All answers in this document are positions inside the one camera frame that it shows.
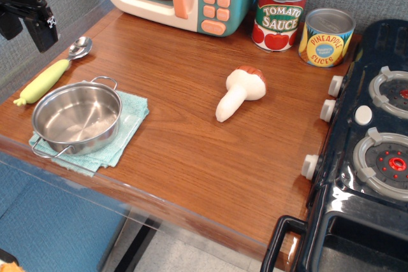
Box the white stove knob middle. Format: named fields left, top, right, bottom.
left=320, top=99, right=336, bottom=122

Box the tomato sauce can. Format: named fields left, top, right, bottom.
left=252, top=0, right=307, bottom=52

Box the white stove knob lower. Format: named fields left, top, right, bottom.
left=301, top=155, right=319, bottom=180

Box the teal folded cloth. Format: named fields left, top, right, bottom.
left=28, top=89, right=150, bottom=178

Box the white stove knob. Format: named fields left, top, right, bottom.
left=320, top=99, right=336, bottom=122
left=301, top=155, right=319, bottom=180
left=328, top=75, right=344, bottom=97

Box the white stove knob upper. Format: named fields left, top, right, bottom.
left=328, top=75, right=344, bottom=97

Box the spoon with yellow-green handle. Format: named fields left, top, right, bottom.
left=13, top=36, right=92, bottom=106

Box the white brown toy mushroom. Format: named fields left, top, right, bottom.
left=215, top=66, right=267, bottom=122

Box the stainless steel pot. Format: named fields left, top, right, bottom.
left=31, top=76, right=122, bottom=159

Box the orange object at corner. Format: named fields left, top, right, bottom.
left=0, top=262, right=25, bottom=272

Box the pineapple slices can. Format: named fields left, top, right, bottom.
left=298, top=8, right=356, bottom=68

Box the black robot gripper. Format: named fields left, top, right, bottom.
left=0, top=0, right=59, bottom=53

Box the dark blue toy stove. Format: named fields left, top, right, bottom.
left=261, top=19, right=407, bottom=271

